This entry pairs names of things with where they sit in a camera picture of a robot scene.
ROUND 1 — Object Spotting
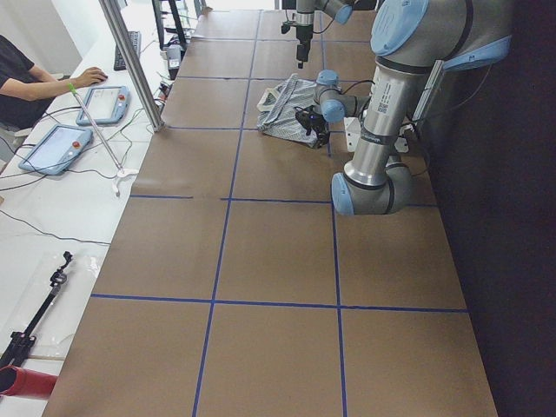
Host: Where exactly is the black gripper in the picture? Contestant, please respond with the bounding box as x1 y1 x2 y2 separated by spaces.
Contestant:
311 122 330 148
295 25 311 69

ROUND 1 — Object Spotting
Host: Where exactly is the blue white striped polo shirt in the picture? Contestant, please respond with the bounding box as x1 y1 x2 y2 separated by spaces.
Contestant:
256 74 318 148

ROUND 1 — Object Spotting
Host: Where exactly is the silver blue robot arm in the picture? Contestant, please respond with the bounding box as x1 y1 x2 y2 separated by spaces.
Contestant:
281 0 381 69
314 1 515 215

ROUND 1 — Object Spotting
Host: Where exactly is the black keyboard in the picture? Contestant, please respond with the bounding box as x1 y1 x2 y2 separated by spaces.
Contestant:
113 30 142 72

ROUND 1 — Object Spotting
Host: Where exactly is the blue teach pendant far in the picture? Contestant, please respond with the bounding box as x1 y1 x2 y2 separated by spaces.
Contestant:
83 86 130 126

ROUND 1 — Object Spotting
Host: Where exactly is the blue teach pendant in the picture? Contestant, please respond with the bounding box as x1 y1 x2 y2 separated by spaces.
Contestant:
83 86 130 126
18 124 93 175

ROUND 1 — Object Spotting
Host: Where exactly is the metal rod with green tip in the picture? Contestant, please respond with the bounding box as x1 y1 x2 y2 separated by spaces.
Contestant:
68 83 139 197

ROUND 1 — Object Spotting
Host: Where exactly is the blue teach pendant near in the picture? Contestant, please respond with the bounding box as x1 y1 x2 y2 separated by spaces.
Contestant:
18 124 93 175

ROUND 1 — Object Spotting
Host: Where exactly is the person in black shirt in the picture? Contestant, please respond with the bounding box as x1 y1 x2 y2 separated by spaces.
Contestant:
1 36 108 129

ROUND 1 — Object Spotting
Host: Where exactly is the black tripod stick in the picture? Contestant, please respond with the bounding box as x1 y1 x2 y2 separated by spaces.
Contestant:
0 250 74 370

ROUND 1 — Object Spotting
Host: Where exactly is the red cylinder object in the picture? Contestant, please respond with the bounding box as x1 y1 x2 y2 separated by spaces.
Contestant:
1 366 57 400

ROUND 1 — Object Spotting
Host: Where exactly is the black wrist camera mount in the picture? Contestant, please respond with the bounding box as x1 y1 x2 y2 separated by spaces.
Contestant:
295 105 326 135
281 20 296 35

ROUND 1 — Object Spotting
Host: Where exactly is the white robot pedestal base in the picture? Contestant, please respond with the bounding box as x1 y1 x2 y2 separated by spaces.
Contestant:
342 115 409 153

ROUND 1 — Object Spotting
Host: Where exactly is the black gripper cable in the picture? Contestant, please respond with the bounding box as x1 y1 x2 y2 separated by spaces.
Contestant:
338 78 377 97

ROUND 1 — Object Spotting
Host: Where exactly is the aluminium frame post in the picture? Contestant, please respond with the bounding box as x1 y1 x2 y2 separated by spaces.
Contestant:
99 0 164 132

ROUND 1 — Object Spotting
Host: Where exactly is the black cable on white table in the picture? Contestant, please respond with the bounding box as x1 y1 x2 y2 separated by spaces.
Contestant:
0 99 153 247

